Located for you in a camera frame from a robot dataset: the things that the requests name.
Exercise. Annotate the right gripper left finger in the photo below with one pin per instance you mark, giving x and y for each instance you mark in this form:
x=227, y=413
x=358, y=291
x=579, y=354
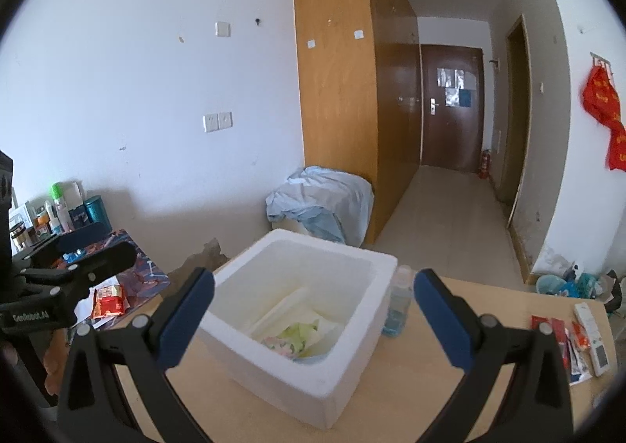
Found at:
x=93, y=406

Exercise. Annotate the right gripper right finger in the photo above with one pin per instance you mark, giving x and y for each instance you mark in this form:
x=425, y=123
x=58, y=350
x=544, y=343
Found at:
x=536, y=406

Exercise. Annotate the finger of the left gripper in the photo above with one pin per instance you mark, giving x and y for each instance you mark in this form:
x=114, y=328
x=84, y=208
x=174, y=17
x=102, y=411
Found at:
x=47, y=252
x=73, y=283

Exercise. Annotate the green pink tissue pack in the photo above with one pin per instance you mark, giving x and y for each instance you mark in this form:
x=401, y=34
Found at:
x=294, y=340

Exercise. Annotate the white tissue paper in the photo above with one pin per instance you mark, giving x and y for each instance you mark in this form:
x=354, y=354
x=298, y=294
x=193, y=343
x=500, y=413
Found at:
x=297, y=307

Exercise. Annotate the person left hand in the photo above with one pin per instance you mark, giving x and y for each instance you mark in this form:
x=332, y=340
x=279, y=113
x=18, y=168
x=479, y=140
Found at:
x=55, y=361

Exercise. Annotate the red orange snack packet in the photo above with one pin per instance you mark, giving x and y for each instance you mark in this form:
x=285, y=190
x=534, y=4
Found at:
x=109, y=301

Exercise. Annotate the teal canister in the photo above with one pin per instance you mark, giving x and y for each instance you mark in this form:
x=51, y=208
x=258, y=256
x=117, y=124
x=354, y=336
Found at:
x=96, y=210

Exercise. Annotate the blue white toothpaste tube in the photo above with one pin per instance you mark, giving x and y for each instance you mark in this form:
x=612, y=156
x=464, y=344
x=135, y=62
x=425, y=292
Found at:
x=579, y=370

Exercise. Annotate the white remote control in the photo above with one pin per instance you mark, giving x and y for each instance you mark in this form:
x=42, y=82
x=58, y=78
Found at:
x=598, y=352

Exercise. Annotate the red snack sachet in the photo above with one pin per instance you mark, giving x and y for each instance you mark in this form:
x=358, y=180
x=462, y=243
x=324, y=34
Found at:
x=579, y=342

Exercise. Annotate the white styrofoam box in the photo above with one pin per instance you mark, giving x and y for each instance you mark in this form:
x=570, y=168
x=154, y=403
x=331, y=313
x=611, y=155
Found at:
x=348, y=285

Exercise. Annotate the blue spray bottle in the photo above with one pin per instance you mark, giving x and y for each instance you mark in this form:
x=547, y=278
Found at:
x=401, y=295

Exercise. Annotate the light blue covered bundle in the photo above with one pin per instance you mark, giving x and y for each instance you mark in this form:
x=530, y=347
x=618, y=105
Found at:
x=331, y=205

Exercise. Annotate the red fire extinguisher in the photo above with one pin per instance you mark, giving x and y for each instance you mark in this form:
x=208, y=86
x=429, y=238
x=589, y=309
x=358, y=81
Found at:
x=485, y=160

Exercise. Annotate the wooden wardrobe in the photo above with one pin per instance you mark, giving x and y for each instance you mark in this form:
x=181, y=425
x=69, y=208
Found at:
x=359, y=86

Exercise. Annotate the red hanging bags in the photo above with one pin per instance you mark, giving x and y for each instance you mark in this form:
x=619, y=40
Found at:
x=601, y=101

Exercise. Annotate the dark brown entrance door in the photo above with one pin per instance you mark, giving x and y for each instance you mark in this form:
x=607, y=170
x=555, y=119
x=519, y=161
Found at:
x=453, y=107

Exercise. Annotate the white wall socket plate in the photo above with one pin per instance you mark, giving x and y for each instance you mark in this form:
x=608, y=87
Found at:
x=218, y=121

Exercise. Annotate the wall coat hook rack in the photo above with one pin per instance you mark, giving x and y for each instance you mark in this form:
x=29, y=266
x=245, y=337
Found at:
x=600, y=61

